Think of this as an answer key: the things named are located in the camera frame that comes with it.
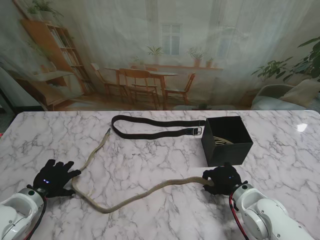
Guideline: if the red black right arm cable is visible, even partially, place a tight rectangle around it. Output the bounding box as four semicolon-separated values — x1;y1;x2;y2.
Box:
228;192;251;240

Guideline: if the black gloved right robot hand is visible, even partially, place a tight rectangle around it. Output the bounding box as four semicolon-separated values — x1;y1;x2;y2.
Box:
201;162;243;196

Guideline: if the beige braided belt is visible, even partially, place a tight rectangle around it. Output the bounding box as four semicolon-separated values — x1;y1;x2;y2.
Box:
71;127;215;215
212;135;235;147

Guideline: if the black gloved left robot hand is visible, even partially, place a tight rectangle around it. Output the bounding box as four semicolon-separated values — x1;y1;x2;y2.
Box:
26;159;82;199

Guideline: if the red black arm cable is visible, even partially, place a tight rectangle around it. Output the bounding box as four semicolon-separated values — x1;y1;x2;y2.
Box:
23;194;48;240
228;192;251;240

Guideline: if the dark brown braided belt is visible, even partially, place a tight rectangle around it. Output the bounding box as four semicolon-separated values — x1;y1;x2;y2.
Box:
110;115;206;141

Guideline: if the red black left arm cable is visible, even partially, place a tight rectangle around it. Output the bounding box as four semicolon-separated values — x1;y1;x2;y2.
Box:
23;194;48;240

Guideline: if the black belt storage box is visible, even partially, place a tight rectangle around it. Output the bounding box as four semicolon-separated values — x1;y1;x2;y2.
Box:
200;115;254;168

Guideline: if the printed room scene backdrop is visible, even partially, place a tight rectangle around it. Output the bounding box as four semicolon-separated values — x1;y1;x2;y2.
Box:
0;0;320;112

